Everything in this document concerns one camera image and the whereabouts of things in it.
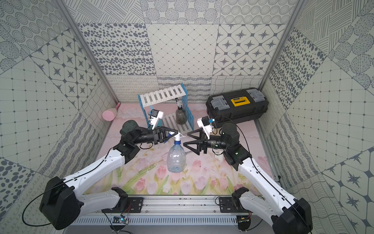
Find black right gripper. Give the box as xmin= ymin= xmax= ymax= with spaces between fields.
xmin=183 ymin=128 xmax=229 ymax=156

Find blue and white slatted shelf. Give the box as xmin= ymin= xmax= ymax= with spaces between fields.
xmin=137 ymin=83 xmax=194 ymax=134

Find smoky grey spray bottle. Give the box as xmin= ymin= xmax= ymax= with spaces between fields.
xmin=175 ymin=98 xmax=187 ymax=125

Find clear blue spray bottle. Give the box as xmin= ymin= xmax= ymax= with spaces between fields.
xmin=167 ymin=133 xmax=187 ymax=173

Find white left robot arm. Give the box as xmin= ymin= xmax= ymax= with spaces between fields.
xmin=40 ymin=120 xmax=178 ymax=230

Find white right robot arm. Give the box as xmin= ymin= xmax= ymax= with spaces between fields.
xmin=183 ymin=123 xmax=313 ymax=234

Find white pipe fitting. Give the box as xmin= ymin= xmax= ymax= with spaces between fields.
xmin=215 ymin=155 xmax=224 ymax=162

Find floral pink table mat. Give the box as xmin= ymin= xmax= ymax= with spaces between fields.
xmin=85 ymin=103 xmax=273 ymax=196

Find black toolbox yellow label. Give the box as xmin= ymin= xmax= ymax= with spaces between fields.
xmin=206 ymin=88 xmax=269 ymax=128

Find pink bottle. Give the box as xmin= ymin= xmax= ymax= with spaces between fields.
xmin=102 ymin=102 xmax=121 ymax=121

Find small green circuit board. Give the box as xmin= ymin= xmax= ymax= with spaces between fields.
xmin=113 ymin=215 xmax=129 ymax=225

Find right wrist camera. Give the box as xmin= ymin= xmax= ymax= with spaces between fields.
xmin=197 ymin=116 xmax=215 ymax=139

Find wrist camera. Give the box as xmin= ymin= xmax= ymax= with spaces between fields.
xmin=197 ymin=116 xmax=215 ymax=139
xmin=149 ymin=109 xmax=164 ymax=129

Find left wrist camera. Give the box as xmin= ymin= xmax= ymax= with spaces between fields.
xmin=149 ymin=109 xmax=164 ymax=129

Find aluminium mounting rail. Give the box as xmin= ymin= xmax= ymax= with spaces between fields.
xmin=73 ymin=196 xmax=267 ymax=226

